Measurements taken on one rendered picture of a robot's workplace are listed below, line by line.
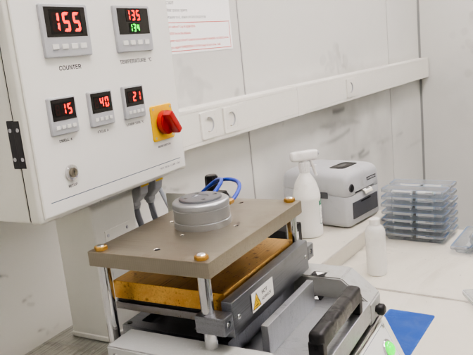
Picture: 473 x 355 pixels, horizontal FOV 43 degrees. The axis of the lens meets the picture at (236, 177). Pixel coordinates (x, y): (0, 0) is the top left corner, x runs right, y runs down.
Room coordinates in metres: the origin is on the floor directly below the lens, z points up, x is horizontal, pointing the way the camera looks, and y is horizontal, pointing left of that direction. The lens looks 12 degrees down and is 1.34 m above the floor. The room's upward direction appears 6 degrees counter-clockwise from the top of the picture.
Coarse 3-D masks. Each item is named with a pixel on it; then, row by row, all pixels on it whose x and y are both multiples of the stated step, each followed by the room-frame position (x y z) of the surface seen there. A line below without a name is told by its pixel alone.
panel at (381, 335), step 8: (376, 328) 0.80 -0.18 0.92; (384, 328) 0.82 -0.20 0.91; (376, 336) 0.79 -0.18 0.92; (384, 336) 0.81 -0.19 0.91; (368, 344) 0.76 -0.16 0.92; (376, 344) 0.78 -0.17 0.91; (384, 344) 0.79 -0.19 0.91; (368, 352) 0.75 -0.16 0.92; (376, 352) 0.77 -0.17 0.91; (384, 352) 0.78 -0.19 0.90
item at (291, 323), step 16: (304, 288) 0.77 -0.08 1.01; (288, 304) 0.72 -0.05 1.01; (304, 304) 0.76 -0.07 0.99; (320, 304) 0.80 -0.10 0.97; (368, 304) 0.79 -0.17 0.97; (272, 320) 0.68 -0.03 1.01; (288, 320) 0.72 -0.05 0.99; (304, 320) 0.76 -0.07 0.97; (352, 320) 0.74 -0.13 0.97; (368, 320) 0.78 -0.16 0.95; (256, 336) 0.72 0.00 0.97; (272, 336) 0.68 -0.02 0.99; (288, 336) 0.71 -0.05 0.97; (304, 336) 0.71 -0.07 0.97; (336, 336) 0.70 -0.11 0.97; (352, 336) 0.72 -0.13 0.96; (272, 352) 0.67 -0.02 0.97; (288, 352) 0.67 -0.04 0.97; (304, 352) 0.67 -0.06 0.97; (336, 352) 0.67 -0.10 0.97
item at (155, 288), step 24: (264, 240) 0.85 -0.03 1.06; (288, 240) 0.84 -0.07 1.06; (240, 264) 0.76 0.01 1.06; (264, 264) 0.76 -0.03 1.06; (120, 288) 0.74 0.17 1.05; (144, 288) 0.72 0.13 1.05; (168, 288) 0.70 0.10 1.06; (192, 288) 0.69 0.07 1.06; (216, 288) 0.68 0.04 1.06; (168, 312) 0.71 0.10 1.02; (192, 312) 0.69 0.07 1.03
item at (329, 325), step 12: (348, 288) 0.76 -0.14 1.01; (336, 300) 0.72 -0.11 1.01; (348, 300) 0.72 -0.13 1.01; (360, 300) 0.76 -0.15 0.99; (336, 312) 0.69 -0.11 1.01; (348, 312) 0.71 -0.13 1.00; (360, 312) 0.75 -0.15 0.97; (324, 324) 0.66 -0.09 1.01; (336, 324) 0.67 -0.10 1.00; (312, 336) 0.64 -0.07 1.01; (324, 336) 0.64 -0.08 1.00; (312, 348) 0.64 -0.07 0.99; (324, 348) 0.64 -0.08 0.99
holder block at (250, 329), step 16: (288, 288) 0.82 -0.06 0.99; (272, 304) 0.78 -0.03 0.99; (128, 320) 0.76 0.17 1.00; (144, 320) 0.76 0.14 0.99; (160, 320) 0.78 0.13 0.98; (176, 320) 0.74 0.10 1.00; (192, 320) 0.74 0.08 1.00; (256, 320) 0.73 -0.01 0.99; (176, 336) 0.71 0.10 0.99; (192, 336) 0.69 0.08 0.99; (240, 336) 0.69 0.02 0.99
